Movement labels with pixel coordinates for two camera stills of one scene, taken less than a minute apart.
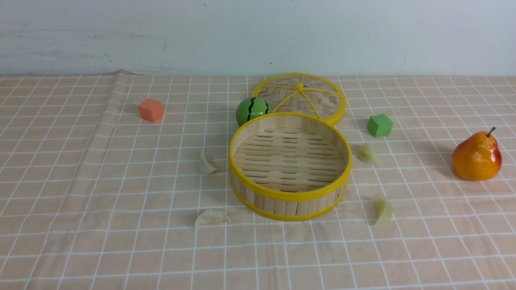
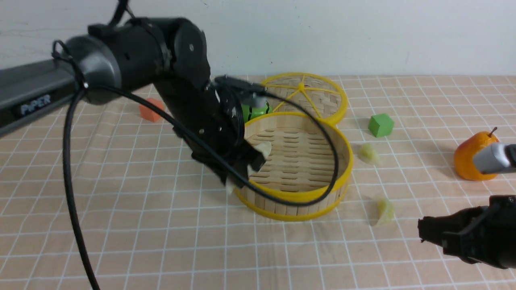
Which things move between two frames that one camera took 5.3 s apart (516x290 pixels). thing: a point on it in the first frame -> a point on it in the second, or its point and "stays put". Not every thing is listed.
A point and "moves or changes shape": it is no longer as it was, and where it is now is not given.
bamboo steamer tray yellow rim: x=293 y=166 stays put
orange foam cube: x=151 y=110 stays put
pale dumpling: x=206 y=168 moves or changes shape
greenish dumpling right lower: x=383 y=212 stays put
